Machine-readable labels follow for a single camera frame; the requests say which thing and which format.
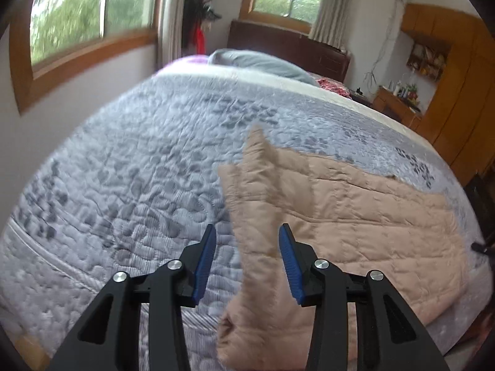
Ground wooden nightstand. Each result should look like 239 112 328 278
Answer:
350 90 374 106

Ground dark wooden headboard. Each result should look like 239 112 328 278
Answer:
226 19 352 83

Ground large wooden framed window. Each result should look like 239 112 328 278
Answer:
10 0 163 114

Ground wooden desk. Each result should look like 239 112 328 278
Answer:
373 85 424 129

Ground tan quilted coat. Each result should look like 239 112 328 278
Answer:
216 124 474 369

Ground plain beige curtain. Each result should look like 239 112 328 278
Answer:
157 0 183 70

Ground cardboard box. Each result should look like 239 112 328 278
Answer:
10 332 55 371

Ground hanging wall cables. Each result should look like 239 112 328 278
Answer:
365 0 403 86

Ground striped cap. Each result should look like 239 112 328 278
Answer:
201 4 222 22

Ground wooden wardrobe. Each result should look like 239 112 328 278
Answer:
400 3 495 180

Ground grey pillow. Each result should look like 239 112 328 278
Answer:
208 48 320 86

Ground black hanging garment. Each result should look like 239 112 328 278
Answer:
182 0 205 53

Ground striped beige curtain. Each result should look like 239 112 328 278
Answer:
309 0 354 47

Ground wooden wall shelf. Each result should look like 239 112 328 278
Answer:
406 41 451 82

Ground grey quilted bedspread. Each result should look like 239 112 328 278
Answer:
0 64 490 371

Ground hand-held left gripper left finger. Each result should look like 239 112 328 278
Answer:
46 223 218 371

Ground red patterned cloth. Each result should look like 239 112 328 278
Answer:
315 77 351 99

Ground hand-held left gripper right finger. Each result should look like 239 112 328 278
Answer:
278 223 451 371

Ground purple pillow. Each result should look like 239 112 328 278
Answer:
155 55 211 76

